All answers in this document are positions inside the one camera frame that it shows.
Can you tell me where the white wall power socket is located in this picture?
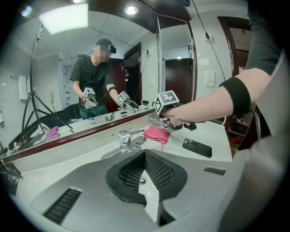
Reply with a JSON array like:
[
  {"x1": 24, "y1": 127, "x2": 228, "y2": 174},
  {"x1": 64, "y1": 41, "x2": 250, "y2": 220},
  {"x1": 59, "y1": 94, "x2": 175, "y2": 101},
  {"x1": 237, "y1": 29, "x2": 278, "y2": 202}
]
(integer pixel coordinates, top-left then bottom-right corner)
[{"x1": 203, "y1": 70, "x2": 216, "y2": 88}]

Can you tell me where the large wood-framed mirror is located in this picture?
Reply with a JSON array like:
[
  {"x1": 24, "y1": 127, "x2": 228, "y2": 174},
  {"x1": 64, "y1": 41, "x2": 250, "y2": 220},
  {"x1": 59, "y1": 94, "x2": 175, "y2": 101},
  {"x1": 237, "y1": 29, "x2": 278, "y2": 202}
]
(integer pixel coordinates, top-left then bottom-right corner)
[{"x1": 0, "y1": 9, "x2": 163, "y2": 161}]

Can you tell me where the white sink basin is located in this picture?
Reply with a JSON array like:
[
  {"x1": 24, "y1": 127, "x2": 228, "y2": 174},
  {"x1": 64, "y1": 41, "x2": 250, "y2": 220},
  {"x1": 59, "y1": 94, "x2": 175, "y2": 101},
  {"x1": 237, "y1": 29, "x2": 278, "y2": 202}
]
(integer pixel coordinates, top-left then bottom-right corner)
[{"x1": 138, "y1": 169, "x2": 160, "y2": 225}]

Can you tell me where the red cloth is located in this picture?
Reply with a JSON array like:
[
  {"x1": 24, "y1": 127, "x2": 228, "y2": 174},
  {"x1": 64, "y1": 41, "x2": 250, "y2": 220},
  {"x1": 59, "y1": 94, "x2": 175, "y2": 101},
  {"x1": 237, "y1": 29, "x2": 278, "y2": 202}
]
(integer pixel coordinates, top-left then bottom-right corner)
[{"x1": 143, "y1": 126, "x2": 171, "y2": 152}]

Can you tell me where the black armband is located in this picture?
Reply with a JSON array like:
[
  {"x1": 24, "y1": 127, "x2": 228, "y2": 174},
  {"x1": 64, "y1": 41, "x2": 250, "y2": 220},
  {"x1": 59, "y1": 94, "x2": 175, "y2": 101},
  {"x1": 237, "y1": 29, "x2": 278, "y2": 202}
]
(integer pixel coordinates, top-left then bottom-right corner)
[{"x1": 219, "y1": 77, "x2": 252, "y2": 116}]

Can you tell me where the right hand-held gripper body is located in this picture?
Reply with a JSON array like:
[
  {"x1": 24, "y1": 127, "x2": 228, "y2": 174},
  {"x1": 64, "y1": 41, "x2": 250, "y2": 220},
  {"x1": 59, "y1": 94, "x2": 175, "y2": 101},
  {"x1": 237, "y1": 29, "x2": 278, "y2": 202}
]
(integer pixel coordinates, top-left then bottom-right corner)
[{"x1": 155, "y1": 90, "x2": 183, "y2": 134}]

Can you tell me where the small wall outlet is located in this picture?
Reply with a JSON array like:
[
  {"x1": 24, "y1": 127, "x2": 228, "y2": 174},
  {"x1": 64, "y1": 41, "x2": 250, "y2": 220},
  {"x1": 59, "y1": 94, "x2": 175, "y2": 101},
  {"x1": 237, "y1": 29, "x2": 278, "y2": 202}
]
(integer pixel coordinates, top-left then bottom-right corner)
[{"x1": 203, "y1": 33, "x2": 215, "y2": 45}]

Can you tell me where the round ceiling spotlight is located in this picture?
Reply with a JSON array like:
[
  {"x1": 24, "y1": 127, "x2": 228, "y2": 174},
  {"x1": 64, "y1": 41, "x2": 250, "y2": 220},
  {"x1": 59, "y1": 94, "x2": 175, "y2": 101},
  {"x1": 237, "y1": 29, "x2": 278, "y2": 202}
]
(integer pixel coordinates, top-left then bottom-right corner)
[{"x1": 124, "y1": 5, "x2": 139, "y2": 16}]

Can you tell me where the dark wooden door frame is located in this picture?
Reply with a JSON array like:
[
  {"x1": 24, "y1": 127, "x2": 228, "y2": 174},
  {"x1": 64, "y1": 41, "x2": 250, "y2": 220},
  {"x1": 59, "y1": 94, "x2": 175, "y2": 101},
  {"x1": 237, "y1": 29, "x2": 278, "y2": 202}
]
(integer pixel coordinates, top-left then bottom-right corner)
[{"x1": 217, "y1": 15, "x2": 252, "y2": 91}]

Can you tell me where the person's dark shirt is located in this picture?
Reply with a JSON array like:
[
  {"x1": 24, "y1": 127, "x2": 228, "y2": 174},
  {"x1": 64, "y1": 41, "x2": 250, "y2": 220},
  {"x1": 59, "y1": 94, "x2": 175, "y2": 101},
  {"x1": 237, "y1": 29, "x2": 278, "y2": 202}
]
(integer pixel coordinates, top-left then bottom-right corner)
[{"x1": 244, "y1": 0, "x2": 284, "y2": 75}]

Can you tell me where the narrow wood-framed mirror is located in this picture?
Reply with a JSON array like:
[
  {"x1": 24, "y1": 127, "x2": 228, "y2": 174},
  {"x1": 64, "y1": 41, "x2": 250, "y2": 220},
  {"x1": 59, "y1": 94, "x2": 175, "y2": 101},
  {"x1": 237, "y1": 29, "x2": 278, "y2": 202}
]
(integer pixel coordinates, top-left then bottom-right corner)
[{"x1": 156, "y1": 13, "x2": 198, "y2": 107}]

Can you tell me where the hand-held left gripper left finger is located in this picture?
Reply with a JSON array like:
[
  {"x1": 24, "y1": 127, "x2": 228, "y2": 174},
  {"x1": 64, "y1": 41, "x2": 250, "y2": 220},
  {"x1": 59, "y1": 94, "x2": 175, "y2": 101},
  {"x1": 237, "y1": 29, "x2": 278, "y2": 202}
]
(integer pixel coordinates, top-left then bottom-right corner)
[{"x1": 30, "y1": 150, "x2": 159, "y2": 232}]

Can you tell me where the black smartphone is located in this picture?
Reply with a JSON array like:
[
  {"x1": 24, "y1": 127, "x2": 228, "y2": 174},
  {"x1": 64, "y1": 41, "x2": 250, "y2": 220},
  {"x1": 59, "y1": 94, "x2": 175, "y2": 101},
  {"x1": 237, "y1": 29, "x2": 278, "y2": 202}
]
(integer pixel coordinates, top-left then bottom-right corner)
[{"x1": 182, "y1": 138, "x2": 213, "y2": 159}]

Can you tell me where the chrome faucet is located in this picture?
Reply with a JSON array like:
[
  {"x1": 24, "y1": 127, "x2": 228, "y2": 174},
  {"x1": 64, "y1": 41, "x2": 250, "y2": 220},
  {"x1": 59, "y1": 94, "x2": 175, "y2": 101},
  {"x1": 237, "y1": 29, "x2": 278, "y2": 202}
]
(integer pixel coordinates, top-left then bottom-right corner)
[{"x1": 101, "y1": 129, "x2": 147, "y2": 159}]

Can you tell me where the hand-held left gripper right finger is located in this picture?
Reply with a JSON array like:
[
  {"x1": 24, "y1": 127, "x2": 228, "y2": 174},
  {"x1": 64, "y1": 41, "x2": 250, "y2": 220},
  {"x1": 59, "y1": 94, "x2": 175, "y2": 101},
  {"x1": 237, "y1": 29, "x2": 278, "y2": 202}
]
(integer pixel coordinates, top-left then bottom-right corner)
[{"x1": 144, "y1": 149, "x2": 234, "y2": 227}]

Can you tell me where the person's right forearm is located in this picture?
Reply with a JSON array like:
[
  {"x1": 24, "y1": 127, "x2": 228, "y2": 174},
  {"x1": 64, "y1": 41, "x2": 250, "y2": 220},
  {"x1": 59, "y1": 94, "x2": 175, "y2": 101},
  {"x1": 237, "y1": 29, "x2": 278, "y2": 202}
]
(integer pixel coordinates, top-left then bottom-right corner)
[{"x1": 162, "y1": 68, "x2": 272, "y2": 127}]

